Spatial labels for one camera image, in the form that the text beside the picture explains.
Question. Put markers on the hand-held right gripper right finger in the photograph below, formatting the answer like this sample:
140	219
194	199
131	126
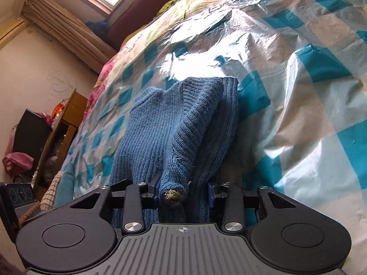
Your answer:
210	196

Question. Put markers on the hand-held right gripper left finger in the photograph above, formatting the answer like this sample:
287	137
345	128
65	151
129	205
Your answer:
152	190

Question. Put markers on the blue knit sweater yellow stripe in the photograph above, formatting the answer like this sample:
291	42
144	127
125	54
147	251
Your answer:
160	126

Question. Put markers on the pink plastic bag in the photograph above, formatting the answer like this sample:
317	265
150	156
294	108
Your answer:
20	161

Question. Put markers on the checkered towel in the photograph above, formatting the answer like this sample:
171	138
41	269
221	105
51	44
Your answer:
53	192

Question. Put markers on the black monitor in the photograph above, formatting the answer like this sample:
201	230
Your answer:
31	134

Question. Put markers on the person's purple clothing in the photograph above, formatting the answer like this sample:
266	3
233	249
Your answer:
8	265

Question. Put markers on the wooden nightstand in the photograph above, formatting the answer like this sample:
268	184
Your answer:
61	137

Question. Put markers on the orange object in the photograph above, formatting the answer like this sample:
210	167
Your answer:
58	110

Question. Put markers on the pink floral quilt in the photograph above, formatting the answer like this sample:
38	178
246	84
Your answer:
137	37

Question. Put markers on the teal checkered bedsheet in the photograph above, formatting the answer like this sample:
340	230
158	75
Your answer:
315	71

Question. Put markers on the blue cloth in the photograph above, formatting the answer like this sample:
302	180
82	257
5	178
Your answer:
99	28

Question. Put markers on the beige curtain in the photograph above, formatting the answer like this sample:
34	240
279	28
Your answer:
71	34

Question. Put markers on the green cloth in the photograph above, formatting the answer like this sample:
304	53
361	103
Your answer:
166	7

